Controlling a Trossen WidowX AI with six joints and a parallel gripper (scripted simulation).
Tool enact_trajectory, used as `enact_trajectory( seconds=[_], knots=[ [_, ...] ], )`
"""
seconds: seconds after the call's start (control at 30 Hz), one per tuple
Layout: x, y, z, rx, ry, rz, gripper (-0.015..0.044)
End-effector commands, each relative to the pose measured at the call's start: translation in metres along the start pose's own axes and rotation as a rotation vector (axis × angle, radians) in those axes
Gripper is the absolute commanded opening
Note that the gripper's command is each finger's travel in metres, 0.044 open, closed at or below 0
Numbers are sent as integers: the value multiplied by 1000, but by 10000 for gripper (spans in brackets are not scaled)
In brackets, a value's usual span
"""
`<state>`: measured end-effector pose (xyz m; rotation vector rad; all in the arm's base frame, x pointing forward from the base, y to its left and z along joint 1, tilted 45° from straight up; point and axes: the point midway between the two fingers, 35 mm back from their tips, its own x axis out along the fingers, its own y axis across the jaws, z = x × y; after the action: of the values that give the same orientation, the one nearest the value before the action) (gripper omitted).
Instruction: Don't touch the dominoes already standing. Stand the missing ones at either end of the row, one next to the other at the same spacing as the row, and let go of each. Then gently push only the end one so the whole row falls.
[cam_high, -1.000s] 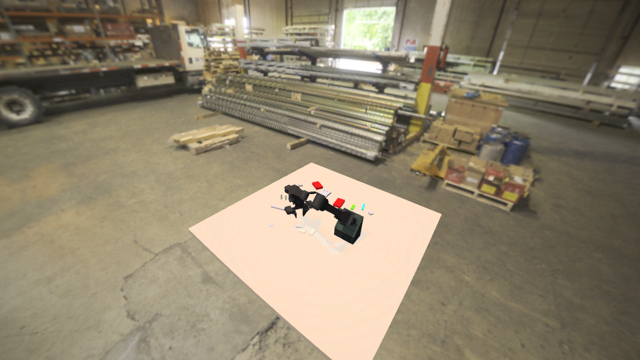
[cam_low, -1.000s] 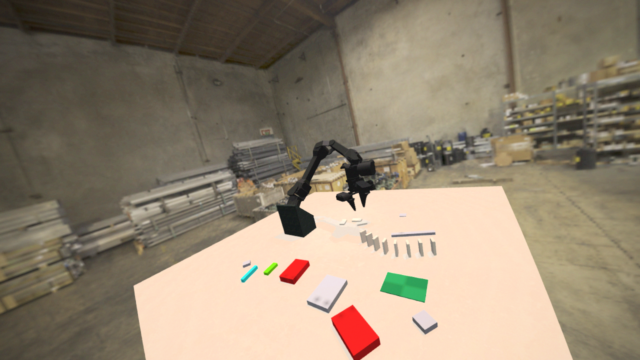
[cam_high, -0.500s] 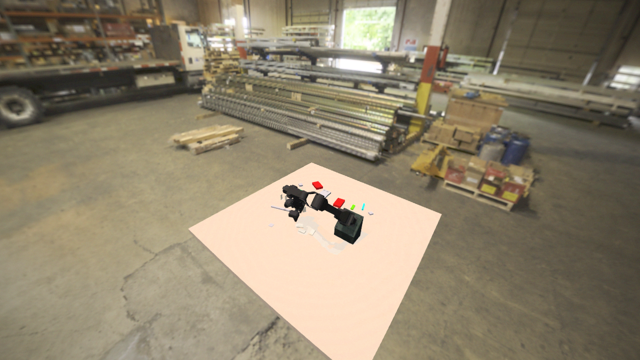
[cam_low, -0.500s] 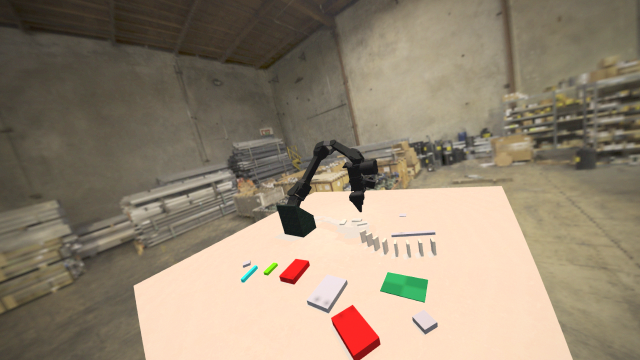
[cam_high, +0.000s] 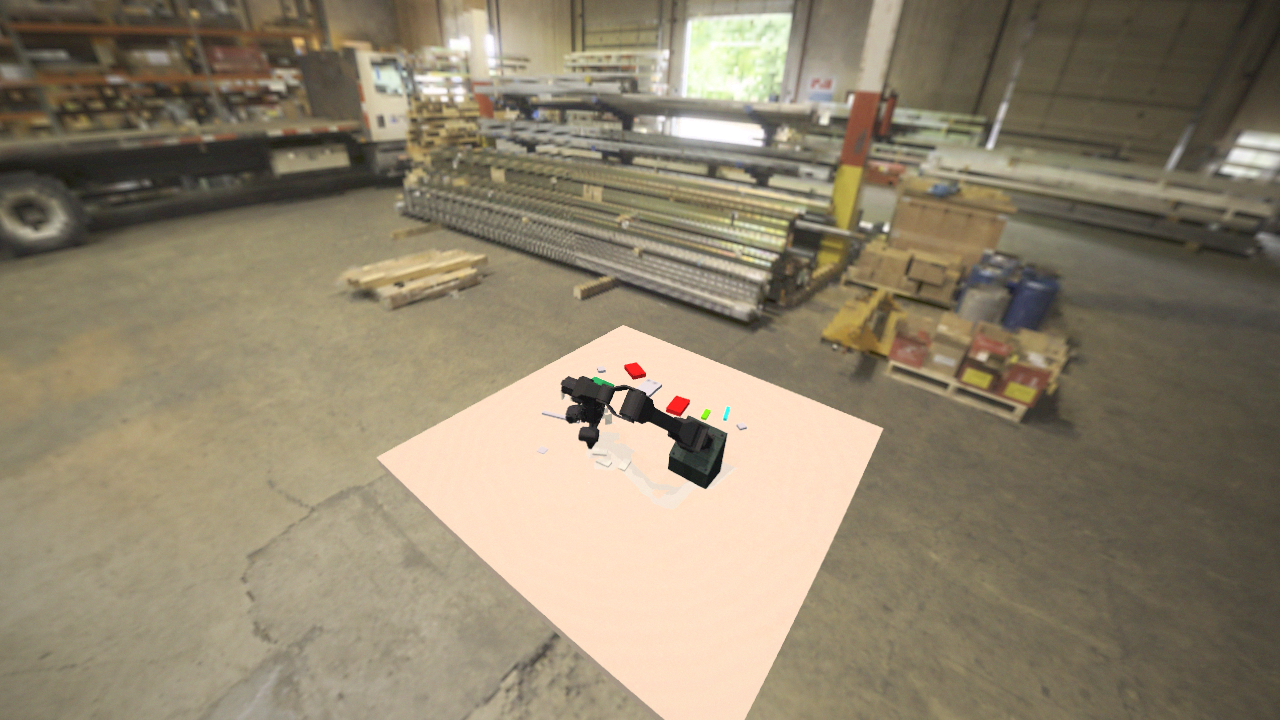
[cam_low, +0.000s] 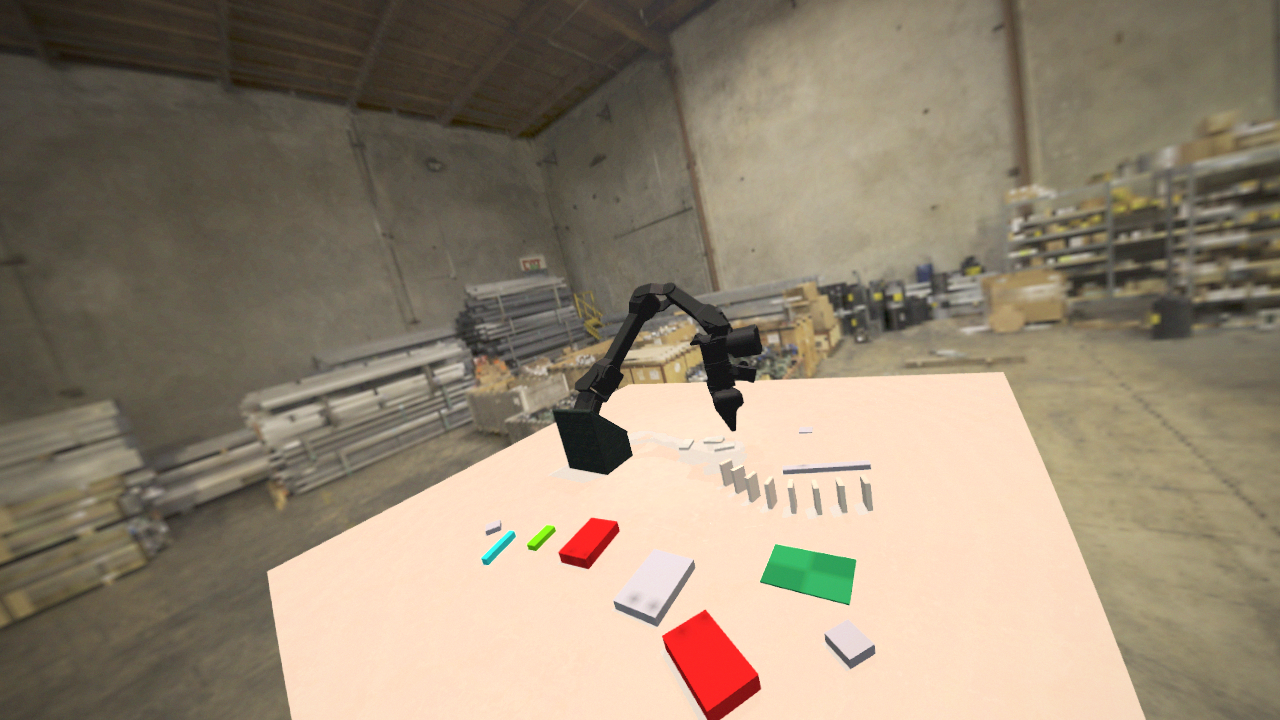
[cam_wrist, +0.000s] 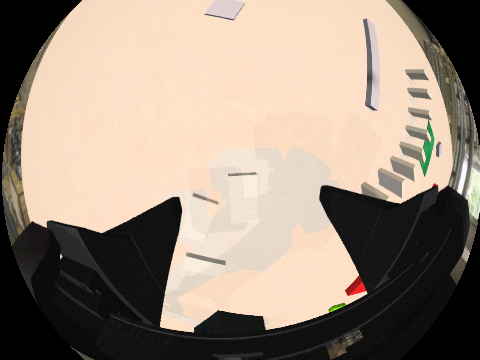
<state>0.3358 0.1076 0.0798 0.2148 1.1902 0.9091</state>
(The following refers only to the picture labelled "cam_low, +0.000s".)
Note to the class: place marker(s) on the cyan rectangular bar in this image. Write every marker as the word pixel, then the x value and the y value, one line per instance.
pixel 494 552

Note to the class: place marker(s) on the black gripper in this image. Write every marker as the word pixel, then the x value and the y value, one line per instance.
pixel 726 398

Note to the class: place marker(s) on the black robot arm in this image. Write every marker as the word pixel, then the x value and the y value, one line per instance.
pixel 605 376

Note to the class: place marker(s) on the green flat mat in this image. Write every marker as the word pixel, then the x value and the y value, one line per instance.
pixel 812 573

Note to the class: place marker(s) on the red rectangular block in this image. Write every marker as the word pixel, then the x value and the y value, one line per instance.
pixel 717 674
pixel 587 545

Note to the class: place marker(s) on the lime green rectangular block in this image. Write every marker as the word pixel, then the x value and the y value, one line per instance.
pixel 541 538

